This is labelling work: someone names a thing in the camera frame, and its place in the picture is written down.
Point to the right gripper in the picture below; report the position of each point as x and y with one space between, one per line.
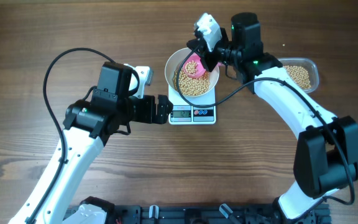
202 47

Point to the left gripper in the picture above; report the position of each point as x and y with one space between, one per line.
162 114

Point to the pink plastic scoop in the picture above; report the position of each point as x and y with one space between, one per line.
193 67

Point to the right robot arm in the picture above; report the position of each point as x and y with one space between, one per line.
326 158

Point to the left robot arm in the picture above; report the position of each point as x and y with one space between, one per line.
116 100

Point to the soybeans in white bowl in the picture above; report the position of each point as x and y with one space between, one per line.
191 86

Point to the white bowl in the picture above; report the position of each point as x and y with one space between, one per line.
174 62

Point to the white digital kitchen scale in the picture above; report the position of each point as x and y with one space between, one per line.
185 114

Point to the pile of soybeans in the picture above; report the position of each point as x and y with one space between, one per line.
299 75

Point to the clear plastic container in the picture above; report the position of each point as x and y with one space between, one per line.
309 65

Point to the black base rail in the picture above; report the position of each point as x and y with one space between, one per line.
249 214

